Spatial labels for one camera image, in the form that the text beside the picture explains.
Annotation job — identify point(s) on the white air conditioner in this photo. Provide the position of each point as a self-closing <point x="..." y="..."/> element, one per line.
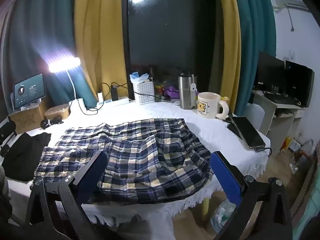
<point x="287" y="2"/>

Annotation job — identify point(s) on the blue yellow plaid pants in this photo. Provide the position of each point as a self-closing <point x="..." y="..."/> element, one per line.
<point x="150" y="150"/>

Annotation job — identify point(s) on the teal curtain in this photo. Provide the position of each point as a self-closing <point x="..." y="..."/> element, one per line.
<point x="45" y="25"/>
<point x="255" y="30"/>

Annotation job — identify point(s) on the black computer monitor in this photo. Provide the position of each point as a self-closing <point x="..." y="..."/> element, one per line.
<point x="270" y="70"/>
<point x="298" y="82"/>

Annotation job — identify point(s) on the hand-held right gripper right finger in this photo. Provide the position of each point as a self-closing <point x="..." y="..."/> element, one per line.
<point x="226" y="177"/>

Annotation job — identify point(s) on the brown lidded container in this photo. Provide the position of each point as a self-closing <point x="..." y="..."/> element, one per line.
<point x="57" y="112"/>

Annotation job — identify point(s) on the yellow curtain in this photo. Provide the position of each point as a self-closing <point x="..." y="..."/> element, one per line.
<point x="100" y="30"/>
<point x="228" y="42"/>

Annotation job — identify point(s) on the white plastic bag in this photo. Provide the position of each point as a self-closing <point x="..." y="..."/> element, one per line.
<point x="223" y="217"/>

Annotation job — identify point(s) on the dark object with white bar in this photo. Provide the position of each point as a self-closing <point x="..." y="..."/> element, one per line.
<point x="7" y="130"/>

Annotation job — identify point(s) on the black cloth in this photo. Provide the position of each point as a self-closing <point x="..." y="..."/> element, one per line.
<point x="22" y="157"/>

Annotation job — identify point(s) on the cardboard box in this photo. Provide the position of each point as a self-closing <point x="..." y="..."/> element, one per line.
<point x="25" y="121"/>

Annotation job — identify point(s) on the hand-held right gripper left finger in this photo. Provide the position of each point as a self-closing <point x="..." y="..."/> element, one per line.
<point x="93" y="175"/>

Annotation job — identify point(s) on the white desk lamp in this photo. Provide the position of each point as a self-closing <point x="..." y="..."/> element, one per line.
<point x="65" y="63"/>

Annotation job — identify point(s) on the cream bear mug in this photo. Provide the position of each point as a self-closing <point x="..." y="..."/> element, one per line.
<point x="207" y="105"/>

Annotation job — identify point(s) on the white fringed tablecloth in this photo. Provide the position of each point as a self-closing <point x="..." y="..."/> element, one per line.
<point x="155" y="112"/>

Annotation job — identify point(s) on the white charger plug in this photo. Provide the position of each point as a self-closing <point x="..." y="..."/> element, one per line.
<point x="100" y="97"/>

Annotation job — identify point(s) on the tablet with dark screen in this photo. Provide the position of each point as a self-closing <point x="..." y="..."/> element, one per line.
<point x="28" y="90"/>

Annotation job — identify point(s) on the purple cloth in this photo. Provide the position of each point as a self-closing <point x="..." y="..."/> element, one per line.
<point x="172" y="92"/>

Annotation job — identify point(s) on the yellow table leg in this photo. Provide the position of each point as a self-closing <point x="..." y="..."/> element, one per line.
<point x="206" y="208"/>

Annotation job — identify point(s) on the grey computer desk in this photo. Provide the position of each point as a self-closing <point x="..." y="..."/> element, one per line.
<point x="268" y="115"/>

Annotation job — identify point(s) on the black smartphone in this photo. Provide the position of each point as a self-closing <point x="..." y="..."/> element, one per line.
<point x="248" y="132"/>

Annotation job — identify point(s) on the white perforated basket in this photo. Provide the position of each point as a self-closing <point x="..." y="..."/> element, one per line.
<point x="143" y="95"/>

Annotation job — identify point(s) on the stainless steel tumbler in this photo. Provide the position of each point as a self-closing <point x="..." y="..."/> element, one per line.
<point x="184" y="92"/>

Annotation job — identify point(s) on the white hanging tag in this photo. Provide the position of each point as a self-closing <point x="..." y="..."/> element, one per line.
<point x="193" y="88"/>

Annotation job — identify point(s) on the white power strip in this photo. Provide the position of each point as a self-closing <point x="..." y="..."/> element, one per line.
<point x="120" y="101"/>

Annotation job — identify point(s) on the black charger adapter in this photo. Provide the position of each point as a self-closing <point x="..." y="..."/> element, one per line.
<point x="114" y="93"/>

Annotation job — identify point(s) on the black keyboard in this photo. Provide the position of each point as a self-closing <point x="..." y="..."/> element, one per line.
<point x="282" y="98"/>

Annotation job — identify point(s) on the blue plastic packets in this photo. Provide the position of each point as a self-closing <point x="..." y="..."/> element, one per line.
<point x="136" y="77"/>

